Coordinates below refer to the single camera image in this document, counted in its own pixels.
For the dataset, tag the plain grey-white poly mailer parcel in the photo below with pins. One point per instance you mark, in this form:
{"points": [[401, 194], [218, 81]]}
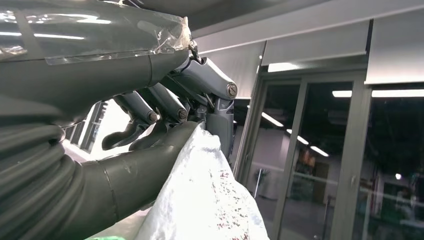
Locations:
{"points": [[205, 198]]}

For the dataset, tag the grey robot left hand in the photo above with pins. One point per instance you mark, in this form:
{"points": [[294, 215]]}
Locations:
{"points": [[82, 66]]}

